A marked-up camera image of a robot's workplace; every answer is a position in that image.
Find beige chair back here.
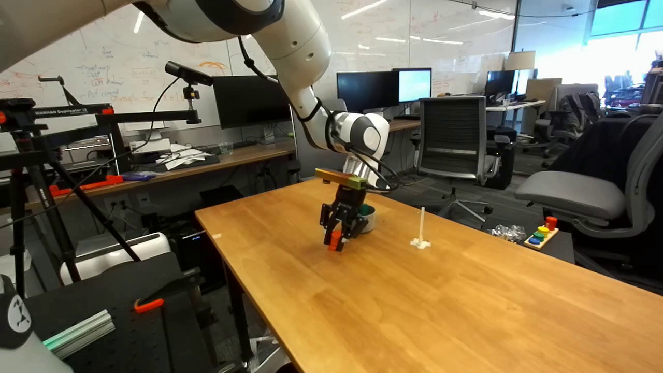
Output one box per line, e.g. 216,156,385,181
525,76,563,105

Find red clamp bar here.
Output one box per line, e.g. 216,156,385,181
48,171,127,200

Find beige lamp shade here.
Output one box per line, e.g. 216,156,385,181
501,48,539,72

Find black boom bar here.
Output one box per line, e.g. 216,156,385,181
33,102,203,127

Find grey office chair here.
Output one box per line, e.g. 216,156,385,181
514,110,663,282
286,96,387,195

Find black side stool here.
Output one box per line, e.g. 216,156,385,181
482,217,576,265

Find long wooden desk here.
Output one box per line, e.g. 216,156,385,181
27,118,426,209

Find black mesh office chair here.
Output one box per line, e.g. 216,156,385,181
417,94,517,224

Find wide black monitor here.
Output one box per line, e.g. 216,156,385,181
211,72,294,130

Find clear plastic bag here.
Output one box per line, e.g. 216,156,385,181
490,222,529,245

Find white peg stand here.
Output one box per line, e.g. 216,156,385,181
408,204,433,250

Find black cart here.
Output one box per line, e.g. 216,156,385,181
25,250,234,373

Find lit computer monitor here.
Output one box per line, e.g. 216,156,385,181
396,66,435,105

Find small wooden desk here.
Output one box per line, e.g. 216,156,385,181
486,96,547,113

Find black computer monitor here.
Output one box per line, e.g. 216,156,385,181
333,69,401,115
484,67,518,103

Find white rounded box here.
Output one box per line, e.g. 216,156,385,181
57,230,172,288

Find silver green tube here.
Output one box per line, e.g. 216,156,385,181
40,307,119,360

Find black table leg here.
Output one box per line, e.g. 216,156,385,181
224,267,256,368

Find black stereo camera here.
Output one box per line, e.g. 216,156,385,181
165,58,216,89

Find black computer tower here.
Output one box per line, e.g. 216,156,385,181
167,209,231,291

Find orange hook handle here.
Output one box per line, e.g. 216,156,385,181
131,295,168,316

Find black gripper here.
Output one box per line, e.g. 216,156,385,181
317,183,369,249

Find colourful shape sorter toy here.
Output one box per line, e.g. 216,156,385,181
523,212,562,250

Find black tripod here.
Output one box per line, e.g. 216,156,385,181
0,96,144,298

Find white papers pile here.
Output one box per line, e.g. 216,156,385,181
131,137,214,171

